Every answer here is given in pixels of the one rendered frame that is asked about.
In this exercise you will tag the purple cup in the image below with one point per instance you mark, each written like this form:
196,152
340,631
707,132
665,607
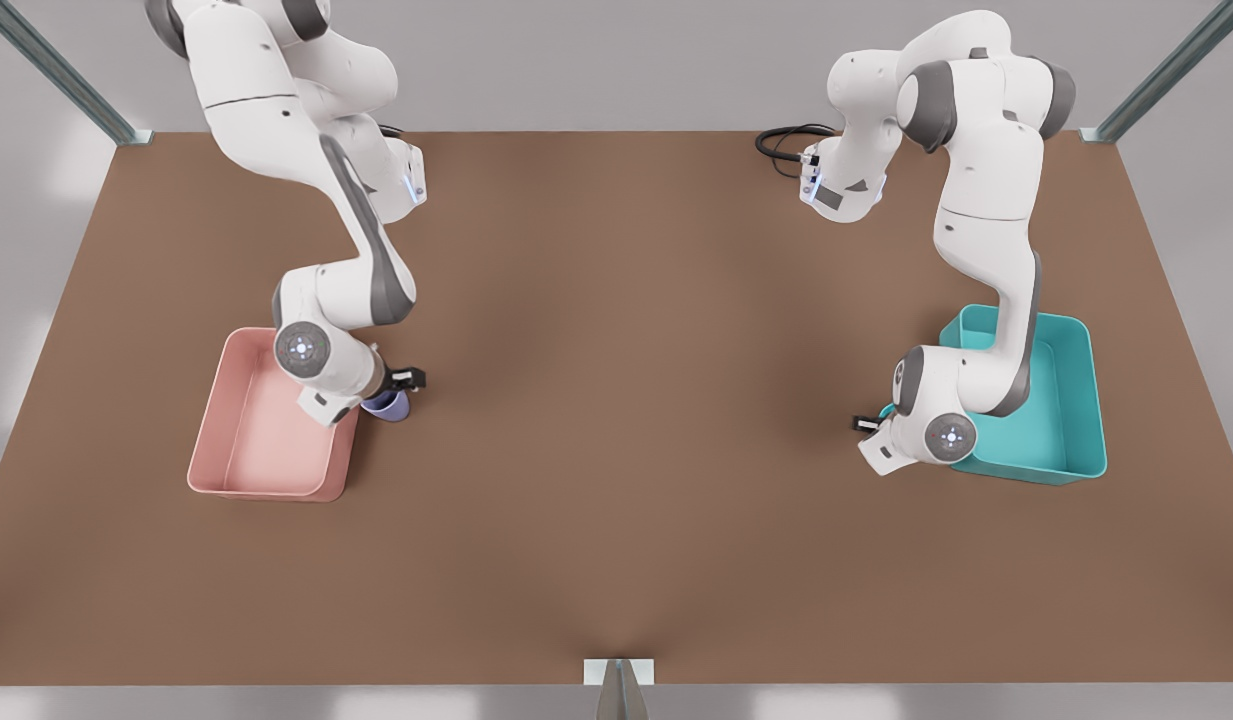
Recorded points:
388,406

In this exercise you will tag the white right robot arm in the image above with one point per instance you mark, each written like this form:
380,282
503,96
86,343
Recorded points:
276,120

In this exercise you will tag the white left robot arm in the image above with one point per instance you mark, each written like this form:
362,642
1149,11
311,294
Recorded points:
981,170

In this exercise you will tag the pink plastic box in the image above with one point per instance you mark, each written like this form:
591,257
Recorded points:
266,420

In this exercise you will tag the teal plastic box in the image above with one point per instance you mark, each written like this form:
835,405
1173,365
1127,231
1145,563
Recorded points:
1051,400

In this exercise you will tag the silver frame post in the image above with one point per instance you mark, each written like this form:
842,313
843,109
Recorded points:
617,690
1166,70
61,70

